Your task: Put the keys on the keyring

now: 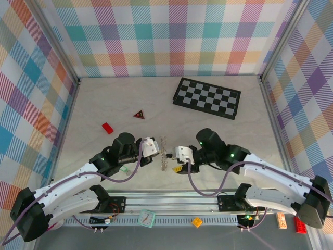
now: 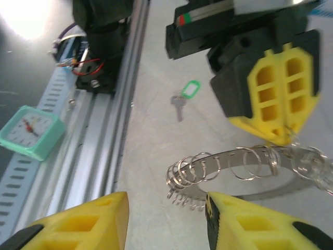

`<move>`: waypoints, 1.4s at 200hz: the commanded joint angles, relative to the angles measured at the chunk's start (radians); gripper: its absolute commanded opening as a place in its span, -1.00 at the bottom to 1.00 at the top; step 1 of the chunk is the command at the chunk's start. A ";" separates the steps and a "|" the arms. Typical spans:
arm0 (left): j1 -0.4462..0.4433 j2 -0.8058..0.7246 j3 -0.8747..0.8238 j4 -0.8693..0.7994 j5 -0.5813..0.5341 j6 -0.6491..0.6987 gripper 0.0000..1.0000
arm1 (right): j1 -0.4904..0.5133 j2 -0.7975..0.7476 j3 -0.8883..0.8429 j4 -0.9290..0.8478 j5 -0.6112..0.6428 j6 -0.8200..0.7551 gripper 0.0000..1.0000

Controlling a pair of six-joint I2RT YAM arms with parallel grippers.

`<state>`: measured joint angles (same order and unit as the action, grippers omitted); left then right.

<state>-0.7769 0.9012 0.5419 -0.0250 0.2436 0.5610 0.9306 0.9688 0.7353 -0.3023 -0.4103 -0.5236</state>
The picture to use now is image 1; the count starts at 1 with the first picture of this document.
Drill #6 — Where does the metal disc with key rings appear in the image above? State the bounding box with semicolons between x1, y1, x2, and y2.
159;135;169;172

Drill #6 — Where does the small red plastic block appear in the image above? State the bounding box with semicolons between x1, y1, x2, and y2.
101;121;114;135

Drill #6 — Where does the black grey checkerboard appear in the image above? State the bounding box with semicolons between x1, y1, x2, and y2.
172;77;241;120

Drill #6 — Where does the teal square alarm clock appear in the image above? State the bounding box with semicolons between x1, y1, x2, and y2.
137;209;156;229

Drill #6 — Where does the pink plastic cup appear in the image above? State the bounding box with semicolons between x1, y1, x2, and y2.
46;222;65;232

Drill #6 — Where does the red toy brick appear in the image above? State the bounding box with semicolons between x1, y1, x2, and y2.
293;216;308;234

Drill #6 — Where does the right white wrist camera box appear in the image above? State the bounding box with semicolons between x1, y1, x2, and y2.
174;146;195;165

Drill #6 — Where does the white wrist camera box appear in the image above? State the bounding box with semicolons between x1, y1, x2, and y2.
141;136;160;158
174;146;195;165

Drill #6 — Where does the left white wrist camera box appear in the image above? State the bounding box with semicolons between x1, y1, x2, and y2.
141;136;160;158

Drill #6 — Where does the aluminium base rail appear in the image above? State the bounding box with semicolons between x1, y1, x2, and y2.
98;189;300;217

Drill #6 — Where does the perforated metal cable tray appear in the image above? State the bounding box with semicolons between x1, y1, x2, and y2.
62;215;241;227

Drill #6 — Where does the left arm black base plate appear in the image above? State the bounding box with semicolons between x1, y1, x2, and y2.
97;195;127;214

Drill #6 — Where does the aluminium side rail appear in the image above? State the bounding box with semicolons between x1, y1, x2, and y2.
259;78;299;183
48;79;81;188

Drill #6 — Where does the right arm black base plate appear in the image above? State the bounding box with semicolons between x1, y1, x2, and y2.
216;194;266;212

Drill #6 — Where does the black cable bracket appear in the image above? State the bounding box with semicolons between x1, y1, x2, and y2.
237;214;255;227
89;215;115;226

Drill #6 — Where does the aluminium frame post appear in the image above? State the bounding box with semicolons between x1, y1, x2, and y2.
30;0;80;86
259;0;312;83

